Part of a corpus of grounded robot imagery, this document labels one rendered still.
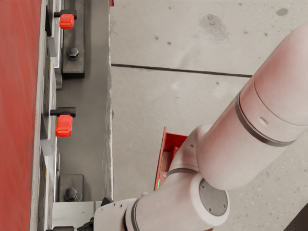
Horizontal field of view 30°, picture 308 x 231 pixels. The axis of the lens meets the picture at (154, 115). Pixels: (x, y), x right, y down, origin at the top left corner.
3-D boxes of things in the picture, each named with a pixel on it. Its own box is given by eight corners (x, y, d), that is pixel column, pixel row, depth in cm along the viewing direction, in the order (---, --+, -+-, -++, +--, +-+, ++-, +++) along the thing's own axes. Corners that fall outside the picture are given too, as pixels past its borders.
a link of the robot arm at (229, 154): (255, 37, 77) (165, 155, 99) (232, 118, 66) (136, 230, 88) (313, 69, 78) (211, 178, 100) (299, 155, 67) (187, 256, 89)
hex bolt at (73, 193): (77, 200, 123) (76, 198, 122) (64, 201, 123) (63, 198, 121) (77, 189, 124) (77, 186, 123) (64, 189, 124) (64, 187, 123)
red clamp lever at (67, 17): (74, 19, 94) (77, 8, 104) (49, 19, 94) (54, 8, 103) (75, 30, 95) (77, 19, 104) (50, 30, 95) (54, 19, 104)
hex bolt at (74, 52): (79, 59, 140) (78, 56, 139) (67, 59, 140) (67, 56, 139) (79, 50, 142) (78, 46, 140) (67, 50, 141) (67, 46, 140)
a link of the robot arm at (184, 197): (145, 180, 95) (128, 225, 89) (202, 153, 86) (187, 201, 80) (180, 209, 98) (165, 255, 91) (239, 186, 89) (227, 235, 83)
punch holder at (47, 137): (54, 160, 98) (44, 113, 83) (3, 161, 97) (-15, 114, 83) (56, 85, 105) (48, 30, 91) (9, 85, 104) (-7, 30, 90)
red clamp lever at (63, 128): (73, 128, 85) (75, 105, 94) (45, 128, 84) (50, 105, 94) (73, 139, 85) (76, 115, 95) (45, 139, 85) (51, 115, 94)
